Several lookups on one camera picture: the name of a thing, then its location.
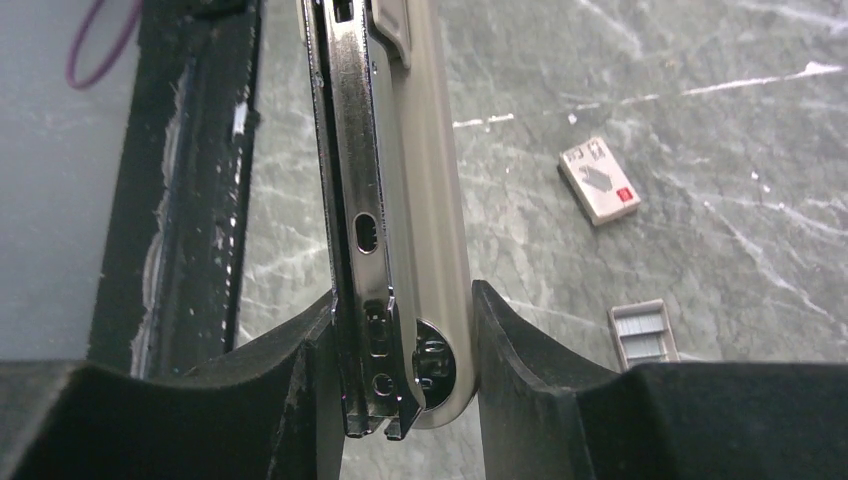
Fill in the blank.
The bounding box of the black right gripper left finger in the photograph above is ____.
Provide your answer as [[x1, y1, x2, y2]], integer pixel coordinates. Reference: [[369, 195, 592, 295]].
[[1, 295, 344, 479]]

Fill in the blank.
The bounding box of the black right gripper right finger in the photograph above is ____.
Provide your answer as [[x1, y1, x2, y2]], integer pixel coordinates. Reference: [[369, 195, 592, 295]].
[[472, 280, 847, 479]]

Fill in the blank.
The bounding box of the staple box tray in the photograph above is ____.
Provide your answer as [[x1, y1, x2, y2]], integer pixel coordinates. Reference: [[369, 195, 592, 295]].
[[608, 299, 680, 371]]

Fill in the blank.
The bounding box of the white staple box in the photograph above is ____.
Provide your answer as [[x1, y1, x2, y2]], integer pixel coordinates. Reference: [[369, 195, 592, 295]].
[[559, 136, 641, 226]]

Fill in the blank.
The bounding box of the black silver stapler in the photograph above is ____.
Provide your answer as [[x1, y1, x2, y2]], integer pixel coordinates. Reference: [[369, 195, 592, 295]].
[[298, 0, 479, 441]]

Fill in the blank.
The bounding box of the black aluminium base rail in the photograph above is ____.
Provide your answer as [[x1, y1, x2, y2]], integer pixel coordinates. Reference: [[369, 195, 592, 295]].
[[87, 1, 262, 379]]

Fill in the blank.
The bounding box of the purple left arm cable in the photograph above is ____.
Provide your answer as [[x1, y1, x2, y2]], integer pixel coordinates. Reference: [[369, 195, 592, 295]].
[[64, 0, 144, 91]]

